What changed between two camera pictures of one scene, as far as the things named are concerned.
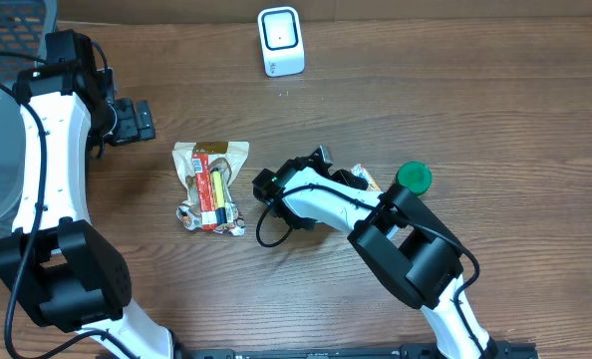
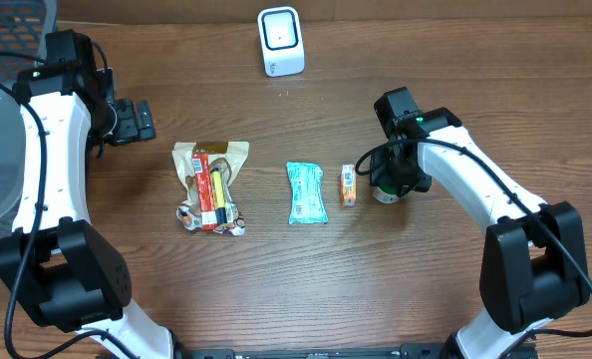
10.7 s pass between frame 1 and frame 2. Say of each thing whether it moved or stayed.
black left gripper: stayed
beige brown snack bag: stayed
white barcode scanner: stayed
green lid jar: moved
